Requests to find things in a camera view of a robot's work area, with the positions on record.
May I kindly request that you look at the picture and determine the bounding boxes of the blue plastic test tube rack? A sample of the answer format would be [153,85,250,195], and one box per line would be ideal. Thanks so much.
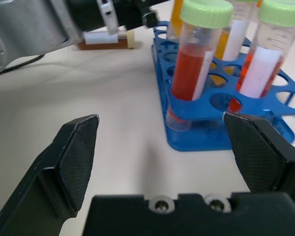
[151,21,295,152]

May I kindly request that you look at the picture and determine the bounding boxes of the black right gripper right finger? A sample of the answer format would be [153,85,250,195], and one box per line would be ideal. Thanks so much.
[222,112,295,209]

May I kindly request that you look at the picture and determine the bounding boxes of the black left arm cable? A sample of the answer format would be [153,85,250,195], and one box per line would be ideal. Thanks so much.
[0,54,45,77]

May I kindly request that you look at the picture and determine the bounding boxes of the brown liquid tube cream cap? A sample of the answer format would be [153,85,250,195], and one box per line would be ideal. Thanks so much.
[78,29,136,51]

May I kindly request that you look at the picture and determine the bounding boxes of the yellow liquid test tube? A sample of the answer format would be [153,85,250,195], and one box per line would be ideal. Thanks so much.
[167,0,185,41]

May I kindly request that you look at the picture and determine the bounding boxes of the red liquid tube green cap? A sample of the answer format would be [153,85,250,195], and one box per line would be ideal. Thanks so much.
[165,0,234,133]

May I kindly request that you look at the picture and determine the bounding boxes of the yellow liquid tube white label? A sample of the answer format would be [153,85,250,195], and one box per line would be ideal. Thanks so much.
[207,0,264,88]

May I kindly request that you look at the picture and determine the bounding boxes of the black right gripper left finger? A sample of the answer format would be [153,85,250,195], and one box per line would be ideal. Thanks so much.
[0,114,100,236]

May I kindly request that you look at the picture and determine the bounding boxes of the orange-red liquid tube green cap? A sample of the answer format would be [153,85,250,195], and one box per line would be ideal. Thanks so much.
[229,0,295,113]

